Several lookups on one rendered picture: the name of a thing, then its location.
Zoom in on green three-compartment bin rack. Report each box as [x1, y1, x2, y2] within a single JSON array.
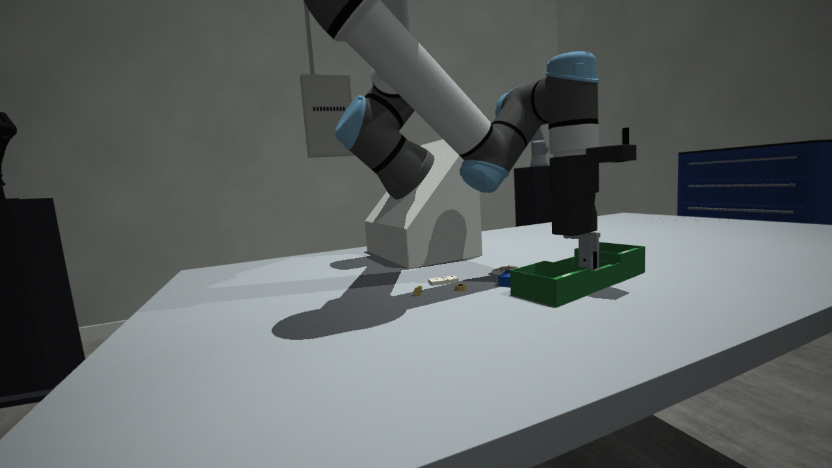
[[510, 242, 645, 307]]

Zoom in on blue 9v battery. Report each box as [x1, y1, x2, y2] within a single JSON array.
[[498, 270, 510, 287]]

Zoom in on white domino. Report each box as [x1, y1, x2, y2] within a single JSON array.
[[428, 276, 459, 286], [492, 265, 518, 275]]

